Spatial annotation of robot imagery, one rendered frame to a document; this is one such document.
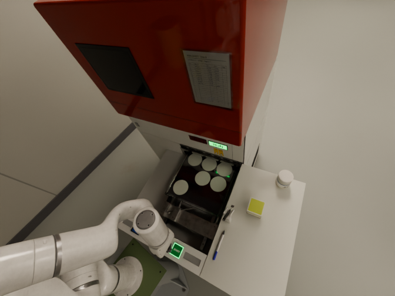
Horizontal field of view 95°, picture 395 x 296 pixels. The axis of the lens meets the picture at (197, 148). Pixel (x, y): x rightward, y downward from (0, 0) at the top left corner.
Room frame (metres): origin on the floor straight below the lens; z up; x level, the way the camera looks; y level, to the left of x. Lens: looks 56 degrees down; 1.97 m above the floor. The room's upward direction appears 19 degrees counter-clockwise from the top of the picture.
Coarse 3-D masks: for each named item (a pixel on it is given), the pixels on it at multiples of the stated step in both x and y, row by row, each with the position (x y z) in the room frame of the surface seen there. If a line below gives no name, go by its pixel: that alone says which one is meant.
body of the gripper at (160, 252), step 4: (168, 228) 0.18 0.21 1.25; (172, 232) 0.18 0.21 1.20; (172, 236) 0.16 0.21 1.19; (168, 240) 0.15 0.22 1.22; (148, 244) 0.15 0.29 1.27; (168, 244) 0.14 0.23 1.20; (152, 248) 0.13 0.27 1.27; (156, 248) 0.12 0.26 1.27; (160, 248) 0.12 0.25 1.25; (164, 248) 0.12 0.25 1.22; (152, 252) 0.12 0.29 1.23; (156, 252) 0.12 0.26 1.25; (160, 252) 0.12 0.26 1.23; (164, 252) 0.12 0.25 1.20; (160, 256) 0.11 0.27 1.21
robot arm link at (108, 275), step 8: (96, 264) 0.16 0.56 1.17; (104, 264) 0.16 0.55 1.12; (72, 272) 0.14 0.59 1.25; (80, 272) 0.14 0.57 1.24; (88, 272) 0.13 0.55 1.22; (96, 272) 0.13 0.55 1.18; (104, 272) 0.13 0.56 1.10; (112, 272) 0.13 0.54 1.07; (64, 280) 0.13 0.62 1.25; (72, 280) 0.12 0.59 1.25; (80, 280) 0.11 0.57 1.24; (88, 280) 0.11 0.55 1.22; (104, 280) 0.10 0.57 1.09; (112, 280) 0.10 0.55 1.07; (72, 288) 0.09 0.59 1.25; (104, 288) 0.07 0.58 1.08; (112, 288) 0.07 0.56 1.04
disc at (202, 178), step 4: (200, 172) 0.54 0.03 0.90; (204, 172) 0.54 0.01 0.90; (196, 176) 0.53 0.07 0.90; (200, 176) 0.52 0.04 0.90; (204, 176) 0.51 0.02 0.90; (208, 176) 0.50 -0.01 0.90; (196, 180) 0.50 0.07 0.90; (200, 180) 0.49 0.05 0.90; (204, 180) 0.48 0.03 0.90; (208, 180) 0.47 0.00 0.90; (200, 184) 0.46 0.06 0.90; (204, 184) 0.45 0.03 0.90
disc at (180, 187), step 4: (180, 180) 0.53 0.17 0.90; (184, 180) 0.53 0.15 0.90; (176, 184) 0.52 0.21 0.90; (180, 184) 0.51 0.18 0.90; (184, 184) 0.50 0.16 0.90; (176, 188) 0.49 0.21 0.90; (180, 188) 0.48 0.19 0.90; (184, 188) 0.48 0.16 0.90; (176, 192) 0.47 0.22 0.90; (180, 192) 0.46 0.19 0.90; (184, 192) 0.45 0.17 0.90
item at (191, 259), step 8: (120, 224) 0.36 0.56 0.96; (128, 224) 0.35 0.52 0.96; (128, 232) 0.31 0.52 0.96; (144, 240) 0.24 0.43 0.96; (176, 240) 0.19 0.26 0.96; (184, 248) 0.14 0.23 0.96; (192, 248) 0.13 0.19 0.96; (168, 256) 0.13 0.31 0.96; (184, 256) 0.11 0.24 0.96; (192, 256) 0.09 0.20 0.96; (200, 256) 0.08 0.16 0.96; (184, 264) 0.07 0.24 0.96; (192, 264) 0.06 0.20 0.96; (200, 264) 0.05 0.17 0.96; (192, 272) 0.03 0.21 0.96; (200, 272) 0.02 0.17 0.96
